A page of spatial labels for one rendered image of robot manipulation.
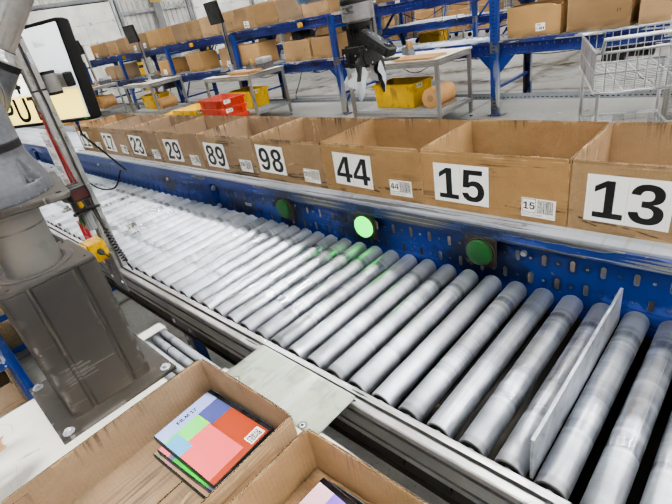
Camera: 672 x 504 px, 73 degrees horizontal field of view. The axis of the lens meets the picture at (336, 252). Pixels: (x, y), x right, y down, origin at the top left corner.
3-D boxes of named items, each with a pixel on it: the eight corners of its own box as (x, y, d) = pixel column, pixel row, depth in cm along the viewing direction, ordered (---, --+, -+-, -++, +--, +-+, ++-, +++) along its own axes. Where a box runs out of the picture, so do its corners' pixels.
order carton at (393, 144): (327, 190, 158) (318, 142, 150) (379, 162, 175) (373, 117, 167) (424, 206, 132) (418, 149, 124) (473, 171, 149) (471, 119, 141)
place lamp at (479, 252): (465, 262, 121) (464, 239, 118) (467, 260, 122) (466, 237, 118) (490, 268, 116) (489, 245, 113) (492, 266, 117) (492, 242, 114)
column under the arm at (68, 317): (65, 445, 92) (-24, 315, 77) (30, 392, 109) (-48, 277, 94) (177, 368, 107) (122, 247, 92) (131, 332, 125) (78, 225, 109)
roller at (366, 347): (322, 386, 101) (318, 369, 99) (445, 273, 132) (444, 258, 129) (339, 395, 98) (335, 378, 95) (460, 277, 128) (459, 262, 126)
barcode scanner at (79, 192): (80, 220, 141) (63, 188, 137) (70, 218, 149) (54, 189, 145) (101, 211, 145) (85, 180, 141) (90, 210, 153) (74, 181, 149)
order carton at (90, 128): (84, 150, 312) (73, 126, 304) (124, 137, 330) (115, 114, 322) (107, 154, 286) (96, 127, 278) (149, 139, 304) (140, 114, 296)
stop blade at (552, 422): (529, 477, 73) (530, 439, 68) (615, 321, 100) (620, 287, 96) (533, 479, 72) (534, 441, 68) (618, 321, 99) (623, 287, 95)
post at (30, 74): (114, 284, 172) (-10, 28, 131) (126, 277, 175) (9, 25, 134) (127, 292, 164) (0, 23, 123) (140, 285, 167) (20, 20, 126)
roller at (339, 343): (303, 374, 105) (298, 358, 103) (426, 268, 136) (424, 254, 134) (318, 383, 102) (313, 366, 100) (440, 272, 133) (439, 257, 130)
